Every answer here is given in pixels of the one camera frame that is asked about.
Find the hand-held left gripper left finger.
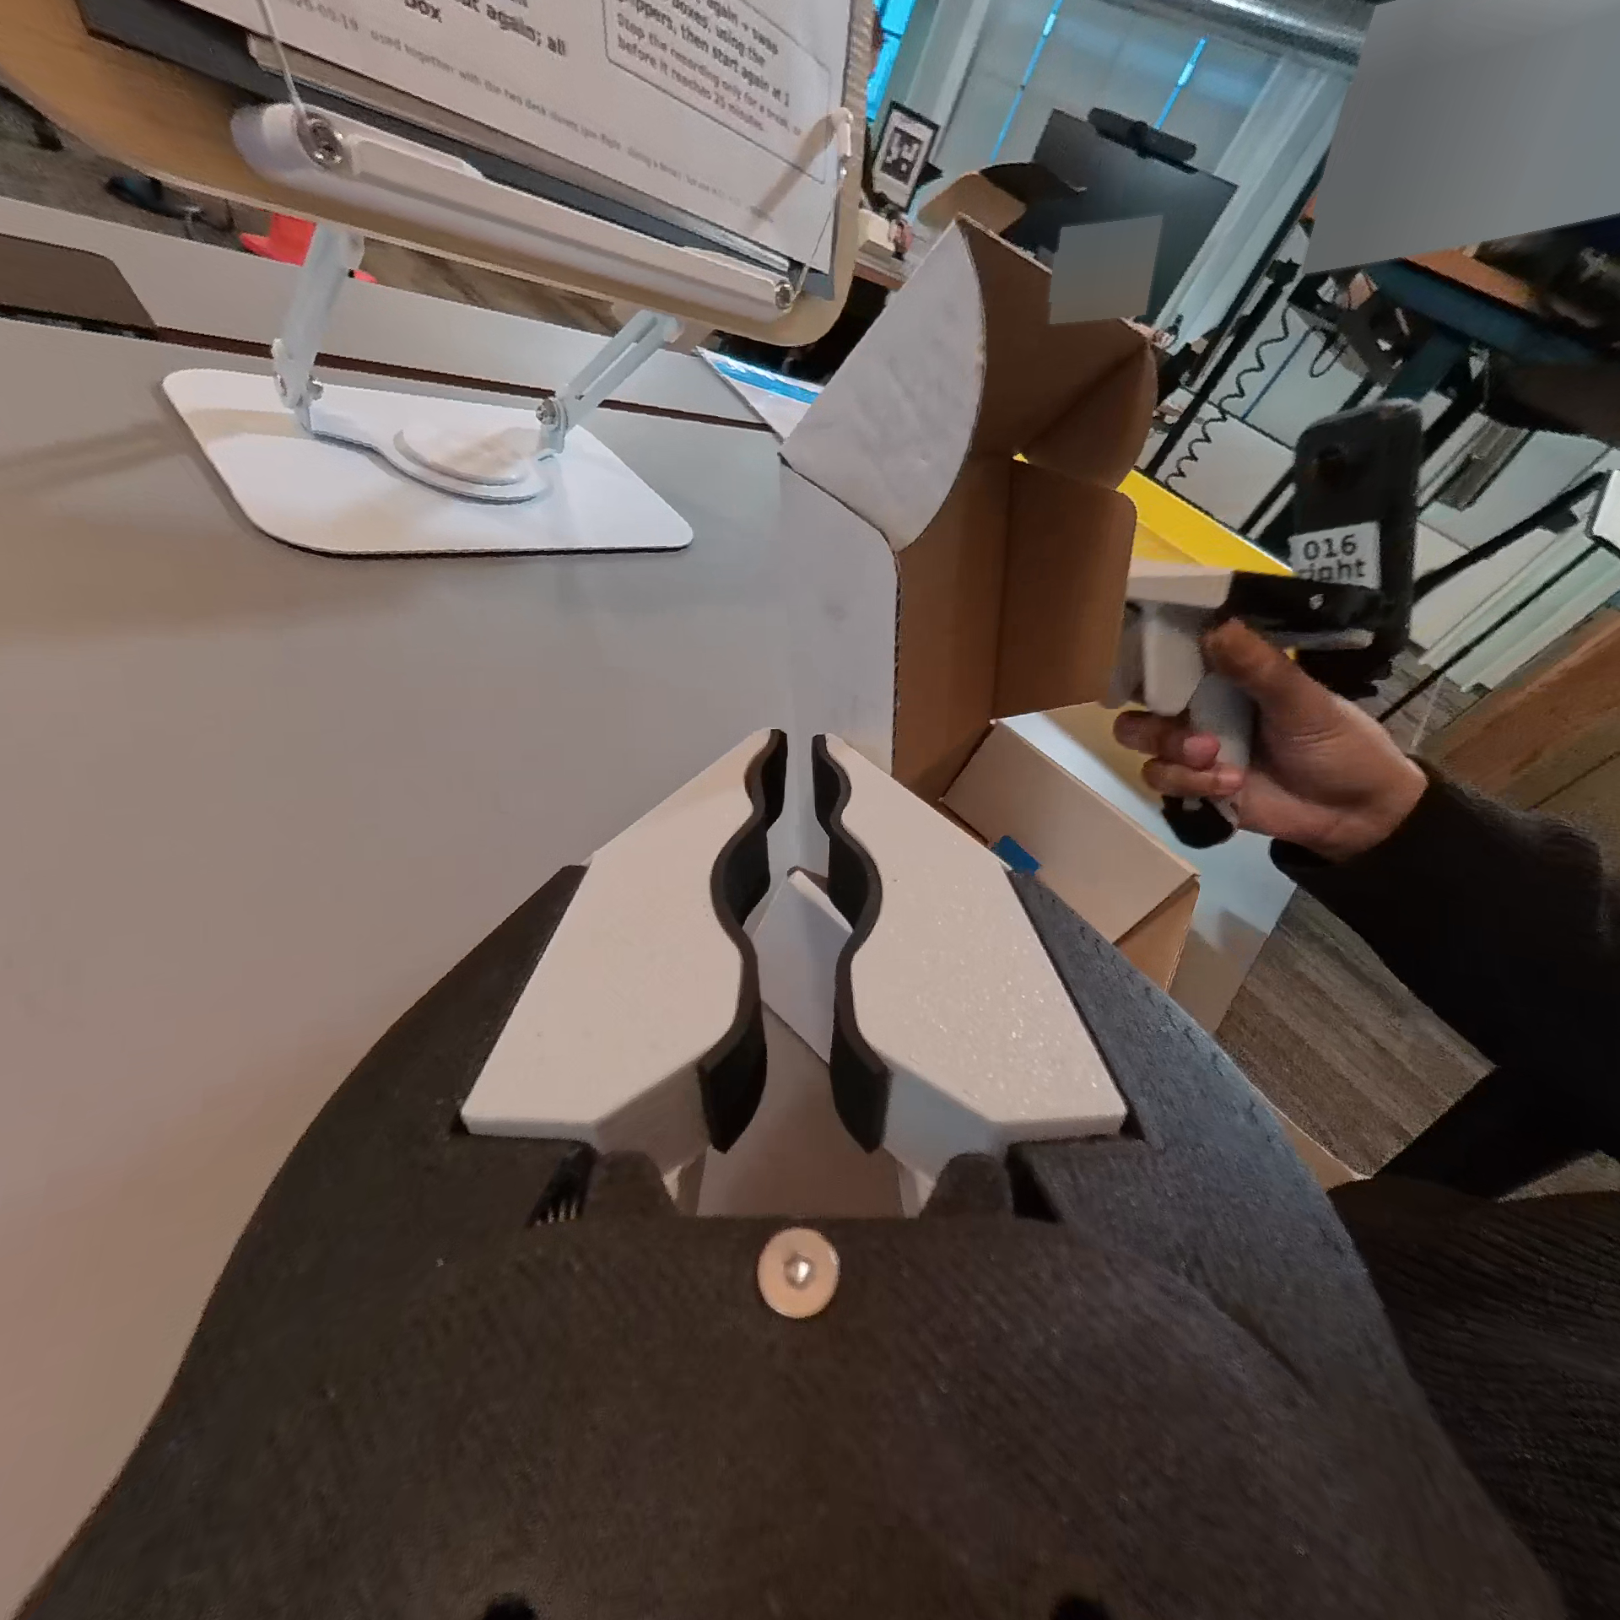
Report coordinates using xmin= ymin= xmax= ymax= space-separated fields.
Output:
xmin=459 ymin=728 xmax=793 ymax=1186

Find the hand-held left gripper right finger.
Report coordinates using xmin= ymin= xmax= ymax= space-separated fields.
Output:
xmin=810 ymin=734 xmax=1130 ymax=1186

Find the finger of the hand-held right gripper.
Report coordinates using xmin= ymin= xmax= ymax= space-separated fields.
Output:
xmin=1099 ymin=562 xmax=1238 ymax=712

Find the yellow plastic bin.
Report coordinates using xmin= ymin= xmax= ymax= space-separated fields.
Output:
xmin=1124 ymin=468 xmax=1298 ymax=581

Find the white cardboard mailer box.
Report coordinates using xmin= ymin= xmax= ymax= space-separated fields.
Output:
xmin=754 ymin=214 xmax=1205 ymax=1097

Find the person's right forearm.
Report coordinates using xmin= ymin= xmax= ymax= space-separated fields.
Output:
xmin=1271 ymin=757 xmax=1620 ymax=1196

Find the grey desk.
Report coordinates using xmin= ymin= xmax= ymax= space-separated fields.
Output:
xmin=0 ymin=189 xmax=906 ymax=1620

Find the person's right hand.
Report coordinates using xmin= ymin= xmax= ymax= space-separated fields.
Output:
xmin=1115 ymin=622 xmax=1435 ymax=864

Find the blue metal workbench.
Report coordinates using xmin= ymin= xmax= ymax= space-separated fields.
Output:
xmin=1316 ymin=246 xmax=1620 ymax=437

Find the black monitor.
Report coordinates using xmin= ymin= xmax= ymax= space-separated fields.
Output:
xmin=1031 ymin=107 xmax=1240 ymax=324

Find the black webcam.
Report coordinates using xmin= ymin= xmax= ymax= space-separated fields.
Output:
xmin=1089 ymin=107 xmax=1197 ymax=162

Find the blue white printed leaflet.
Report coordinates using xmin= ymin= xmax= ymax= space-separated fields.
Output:
xmin=699 ymin=347 xmax=824 ymax=441

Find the printed marker card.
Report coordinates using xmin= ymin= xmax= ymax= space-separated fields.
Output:
xmin=873 ymin=101 xmax=941 ymax=207

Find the white document stand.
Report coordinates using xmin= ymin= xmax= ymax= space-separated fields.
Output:
xmin=162 ymin=101 xmax=863 ymax=558

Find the person's black knit sweater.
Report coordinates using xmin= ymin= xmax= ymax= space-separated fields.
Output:
xmin=1316 ymin=1171 xmax=1620 ymax=1620

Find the printed instruction sheet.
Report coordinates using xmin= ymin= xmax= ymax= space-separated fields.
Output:
xmin=246 ymin=0 xmax=853 ymax=273

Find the red object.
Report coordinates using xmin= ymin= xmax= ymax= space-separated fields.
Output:
xmin=240 ymin=212 xmax=377 ymax=287

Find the wooden board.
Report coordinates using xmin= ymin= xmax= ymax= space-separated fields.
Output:
xmin=0 ymin=0 xmax=875 ymax=345

